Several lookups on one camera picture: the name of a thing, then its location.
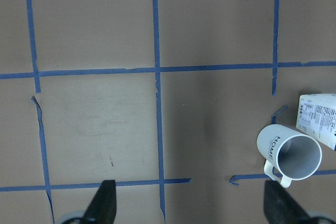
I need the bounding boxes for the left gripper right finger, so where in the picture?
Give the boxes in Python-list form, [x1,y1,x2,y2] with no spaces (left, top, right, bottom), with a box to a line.
[264,180,315,224]

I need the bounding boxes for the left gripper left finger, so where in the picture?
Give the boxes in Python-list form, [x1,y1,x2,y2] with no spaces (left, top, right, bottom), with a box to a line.
[82,180,117,224]

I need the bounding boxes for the white mug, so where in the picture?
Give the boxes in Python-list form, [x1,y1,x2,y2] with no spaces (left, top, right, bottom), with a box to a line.
[257,124,322,188]

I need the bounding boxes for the blue white milk carton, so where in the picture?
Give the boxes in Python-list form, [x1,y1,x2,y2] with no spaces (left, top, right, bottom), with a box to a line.
[296,93,335,150]

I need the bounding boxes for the brown paper table cover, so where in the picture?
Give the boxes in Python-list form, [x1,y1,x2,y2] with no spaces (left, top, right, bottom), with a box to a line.
[1,0,335,223]

